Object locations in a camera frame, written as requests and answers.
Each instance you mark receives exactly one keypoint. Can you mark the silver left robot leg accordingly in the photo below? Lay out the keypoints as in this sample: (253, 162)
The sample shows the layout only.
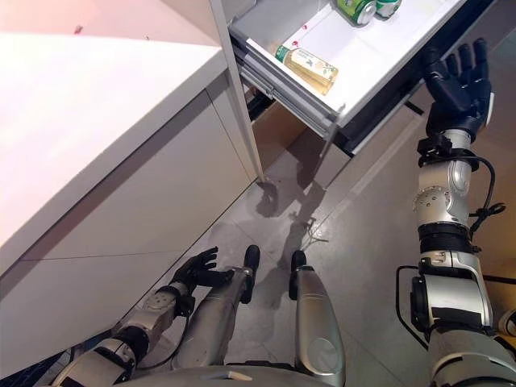
(217, 314)

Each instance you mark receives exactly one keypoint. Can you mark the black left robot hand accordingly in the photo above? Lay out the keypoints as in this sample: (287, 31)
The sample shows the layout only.
(197, 270)

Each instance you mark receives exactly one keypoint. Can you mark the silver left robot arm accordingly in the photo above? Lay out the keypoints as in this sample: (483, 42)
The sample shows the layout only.
(157, 306)

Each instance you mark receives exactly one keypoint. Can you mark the white vertical cabinet panel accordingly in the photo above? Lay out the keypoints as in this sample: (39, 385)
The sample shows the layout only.
(238, 80)

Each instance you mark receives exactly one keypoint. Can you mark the green drink can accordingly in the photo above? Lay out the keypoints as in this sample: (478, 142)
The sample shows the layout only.
(354, 10)
(387, 8)

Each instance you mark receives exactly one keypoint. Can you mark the white kitchen counter cabinet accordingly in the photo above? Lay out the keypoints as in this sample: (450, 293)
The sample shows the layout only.
(80, 121)

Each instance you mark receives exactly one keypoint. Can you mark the grey rounded container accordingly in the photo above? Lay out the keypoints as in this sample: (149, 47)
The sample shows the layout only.
(318, 314)

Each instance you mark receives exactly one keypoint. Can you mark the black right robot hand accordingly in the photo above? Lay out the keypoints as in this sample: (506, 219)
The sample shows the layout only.
(459, 92)

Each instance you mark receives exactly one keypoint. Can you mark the silver robot torso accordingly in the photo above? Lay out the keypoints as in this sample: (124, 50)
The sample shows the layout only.
(258, 382)

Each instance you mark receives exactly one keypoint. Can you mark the tea bottle with leaf label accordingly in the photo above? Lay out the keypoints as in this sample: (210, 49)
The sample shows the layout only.
(310, 66)

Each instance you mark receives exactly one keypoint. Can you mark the white fridge drawer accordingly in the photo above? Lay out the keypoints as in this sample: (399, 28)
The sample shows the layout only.
(363, 60)

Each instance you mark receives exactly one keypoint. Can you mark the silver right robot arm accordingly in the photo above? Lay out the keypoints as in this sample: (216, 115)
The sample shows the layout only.
(455, 290)

